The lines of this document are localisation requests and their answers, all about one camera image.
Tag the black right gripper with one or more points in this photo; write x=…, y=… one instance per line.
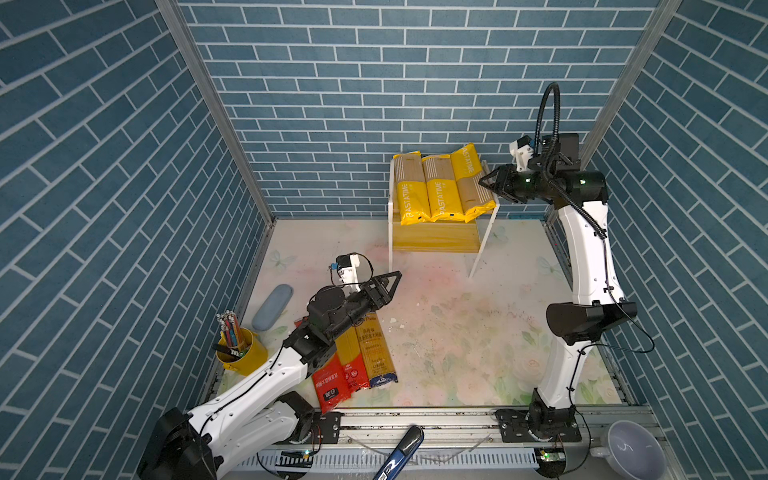
x=500, y=185

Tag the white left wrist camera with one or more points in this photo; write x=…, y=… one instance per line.
x=344, y=271

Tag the red spaghetti bag inner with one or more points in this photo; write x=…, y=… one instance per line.
x=351, y=359

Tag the aluminium mounting rail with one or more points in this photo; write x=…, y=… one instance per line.
x=292, y=440

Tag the red spaghetti bag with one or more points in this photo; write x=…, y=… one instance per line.
x=351, y=359
x=330, y=385

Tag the blue black handheld tool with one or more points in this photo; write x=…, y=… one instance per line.
x=402, y=454

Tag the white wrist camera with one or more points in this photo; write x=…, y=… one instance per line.
x=344, y=271
x=522, y=152

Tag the white bowl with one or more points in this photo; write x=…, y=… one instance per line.
x=631, y=451

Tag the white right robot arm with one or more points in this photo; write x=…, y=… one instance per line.
x=598, y=302

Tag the yellow pencil cup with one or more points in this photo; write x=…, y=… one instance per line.
x=239, y=350

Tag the red spaghetti bag outer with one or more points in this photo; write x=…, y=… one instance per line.
x=330, y=385

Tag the grey-blue glasses case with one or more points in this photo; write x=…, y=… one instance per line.
x=272, y=308

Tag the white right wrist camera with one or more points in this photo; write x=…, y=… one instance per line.
x=522, y=152

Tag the blue moli pasta bag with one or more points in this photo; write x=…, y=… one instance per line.
x=375, y=352

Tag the wooden two-tier shelf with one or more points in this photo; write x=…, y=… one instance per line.
x=437, y=237

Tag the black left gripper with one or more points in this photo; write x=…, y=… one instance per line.
x=379, y=298

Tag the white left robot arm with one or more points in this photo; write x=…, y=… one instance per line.
x=263, y=409

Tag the yellow pastatime bag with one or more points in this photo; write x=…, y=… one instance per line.
x=468, y=170
x=411, y=189
x=444, y=199

